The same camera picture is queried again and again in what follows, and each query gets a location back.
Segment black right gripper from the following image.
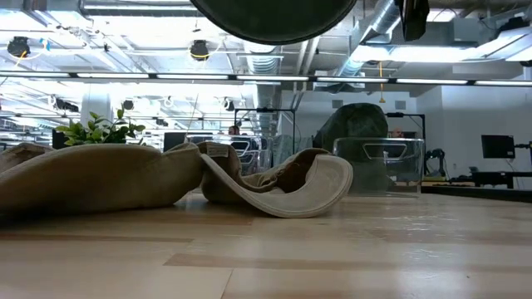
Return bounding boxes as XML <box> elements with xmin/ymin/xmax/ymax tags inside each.
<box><xmin>394</xmin><ymin>0</ymin><xmax>431</xmax><ymax>42</ymax></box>

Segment dark green baseball cap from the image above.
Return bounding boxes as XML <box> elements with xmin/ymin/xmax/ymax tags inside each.
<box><xmin>189</xmin><ymin>0</ymin><xmax>358</xmax><ymax>46</ymax></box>
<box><xmin>313</xmin><ymin>102</ymin><xmax>391</xmax><ymax>193</ymax></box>

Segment tan baseball cap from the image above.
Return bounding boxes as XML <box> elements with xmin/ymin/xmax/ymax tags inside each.
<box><xmin>0</xmin><ymin>142</ymin><xmax>205</xmax><ymax>219</ymax></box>
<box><xmin>197</xmin><ymin>140</ymin><xmax>354</xmax><ymax>219</ymax></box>

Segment small black background robot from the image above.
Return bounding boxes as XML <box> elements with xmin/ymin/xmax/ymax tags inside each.
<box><xmin>424</xmin><ymin>148</ymin><xmax>447</xmax><ymax>178</ymax></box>

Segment black computer monitor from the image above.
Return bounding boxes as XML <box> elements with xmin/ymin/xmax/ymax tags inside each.
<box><xmin>480</xmin><ymin>135</ymin><xmax>516</xmax><ymax>159</ymax></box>

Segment long ceiling light strip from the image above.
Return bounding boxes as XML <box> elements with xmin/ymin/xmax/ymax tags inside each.
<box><xmin>0</xmin><ymin>71</ymin><xmax>532</xmax><ymax>87</ymax></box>

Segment clear plastic bin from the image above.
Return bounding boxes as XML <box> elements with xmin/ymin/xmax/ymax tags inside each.
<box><xmin>185</xmin><ymin>133</ymin><xmax>274</xmax><ymax>178</ymax></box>
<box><xmin>332</xmin><ymin>136</ymin><xmax>426</xmax><ymax>198</ymax></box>

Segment black background desk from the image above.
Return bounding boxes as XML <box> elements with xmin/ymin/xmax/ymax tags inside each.
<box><xmin>451</xmin><ymin>170</ymin><xmax>532</xmax><ymax>190</ymax></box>

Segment dark background monitor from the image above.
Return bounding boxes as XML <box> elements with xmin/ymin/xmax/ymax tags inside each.
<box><xmin>163</xmin><ymin>131</ymin><xmax>188</xmax><ymax>153</ymax></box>

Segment small green potted plant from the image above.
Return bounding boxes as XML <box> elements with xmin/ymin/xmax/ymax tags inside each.
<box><xmin>56</xmin><ymin>108</ymin><xmax>147</xmax><ymax>147</ymax></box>

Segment silver round air duct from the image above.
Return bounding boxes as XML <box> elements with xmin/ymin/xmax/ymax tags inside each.
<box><xmin>244</xmin><ymin>45</ymin><xmax>284</xmax><ymax>138</ymax></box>
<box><xmin>332</xmin><ymin>0</ymin><xmax>402</xmax><ymax>80</ymax></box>

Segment yellow hanging cord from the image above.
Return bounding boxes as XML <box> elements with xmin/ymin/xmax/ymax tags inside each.
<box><xmin>377</xmin><ymin>61</ymin><xmax>387</xmax><ymax>105</ymax></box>

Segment black background gantry frame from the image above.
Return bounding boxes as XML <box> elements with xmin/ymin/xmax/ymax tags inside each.
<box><xmin>385</xmin><ymin>111</ymin><xmax>426</xmax><ymax>140</ymax></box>
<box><xmin>234</xmin><ymin>107</ymin><xmax>297</xmax><ymax>156</ymax></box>

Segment black ceiling cord reel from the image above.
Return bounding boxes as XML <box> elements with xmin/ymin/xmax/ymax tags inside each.
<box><xmin>190</xmin><ymin>39</ymin><xmax>210</xmax><ymax>62</ymax></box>
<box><xmin>7</xmin><ymin>36</ymin><xmax>32</xmax><ymax>58</ymax></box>

